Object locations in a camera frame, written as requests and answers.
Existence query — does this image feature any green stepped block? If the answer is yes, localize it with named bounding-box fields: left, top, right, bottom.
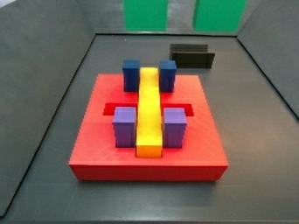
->
left=123, top=0, right=248, bottom=32

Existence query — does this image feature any red base board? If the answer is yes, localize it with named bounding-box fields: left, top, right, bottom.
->
left=70, top=74, right=230, bottom=181

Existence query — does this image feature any black angle fixture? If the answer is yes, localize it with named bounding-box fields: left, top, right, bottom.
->
left=170, top=44, right=216, bottom=69

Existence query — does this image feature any purple block right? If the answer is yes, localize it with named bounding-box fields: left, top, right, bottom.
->
left=113, top=107, right=137, bottom=148

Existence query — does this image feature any purple block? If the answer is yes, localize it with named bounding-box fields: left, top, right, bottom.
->
left=163, top=108, right=187, bottom=148
left=113, top=107, right=137, bottom=148

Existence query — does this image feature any purple block left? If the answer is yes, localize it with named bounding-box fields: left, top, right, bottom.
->
left=163, top=108, right=187, bottom=148

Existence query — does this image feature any yellow long block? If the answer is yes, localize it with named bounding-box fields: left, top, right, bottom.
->
left=137, top=67, right=163, bottom=158

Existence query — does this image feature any blue block left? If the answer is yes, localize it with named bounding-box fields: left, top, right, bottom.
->
left=159, top=60, right=177, bottom=93

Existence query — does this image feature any blue block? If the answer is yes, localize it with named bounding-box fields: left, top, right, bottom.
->
left=159, top=60, right=177, bottom=93
left=123, top=59, right=141, bottom=92

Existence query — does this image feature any blue block right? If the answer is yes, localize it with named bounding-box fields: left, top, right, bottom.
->
left=123, top=59, right=141, bottom=92

